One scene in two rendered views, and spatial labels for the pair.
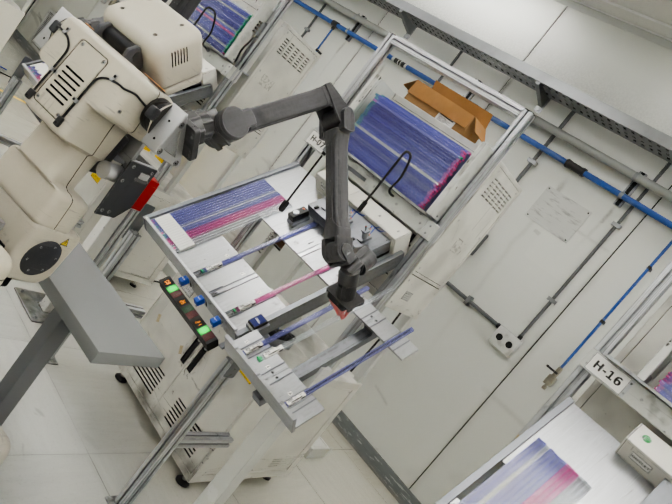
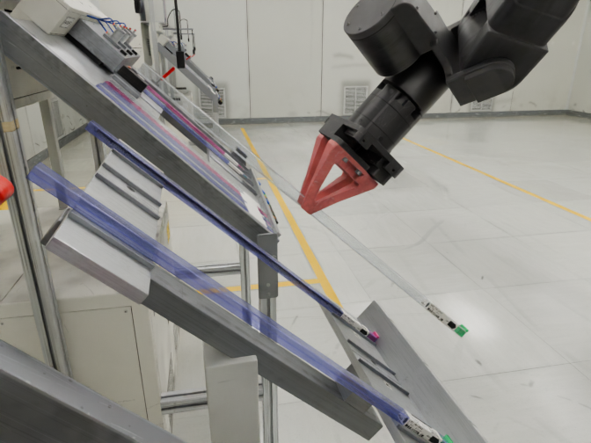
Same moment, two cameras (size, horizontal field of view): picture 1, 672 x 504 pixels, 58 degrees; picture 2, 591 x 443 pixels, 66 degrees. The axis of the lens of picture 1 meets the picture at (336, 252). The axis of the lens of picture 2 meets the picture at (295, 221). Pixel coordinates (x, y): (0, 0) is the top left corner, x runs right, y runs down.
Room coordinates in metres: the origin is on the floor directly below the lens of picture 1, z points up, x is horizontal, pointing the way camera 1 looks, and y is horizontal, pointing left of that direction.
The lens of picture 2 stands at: (2.09, 0.19, 1.15)
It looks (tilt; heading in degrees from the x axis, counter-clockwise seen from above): 21 degrees down; 225
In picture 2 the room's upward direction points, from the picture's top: straight up
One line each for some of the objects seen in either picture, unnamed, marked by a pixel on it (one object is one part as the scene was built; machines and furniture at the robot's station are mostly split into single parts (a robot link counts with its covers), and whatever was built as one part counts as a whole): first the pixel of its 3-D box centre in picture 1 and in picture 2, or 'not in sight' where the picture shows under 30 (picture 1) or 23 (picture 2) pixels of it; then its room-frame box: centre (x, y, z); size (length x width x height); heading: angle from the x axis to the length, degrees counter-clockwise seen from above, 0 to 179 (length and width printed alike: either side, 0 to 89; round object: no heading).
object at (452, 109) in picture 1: (458, 113); not in sight; (2.73, -0.05, 1.82); 0.68 x 0.30 x 0.20; 56
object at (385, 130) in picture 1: (405, 152); not in sight; (2.42, 0.03, 1.52); 0.51 x 0.13 x 0.27; 56
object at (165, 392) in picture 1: (235, 376); not in sight; (2.55, 0.01, 0.31); 0.70 x 0.65 x 0.62; 56
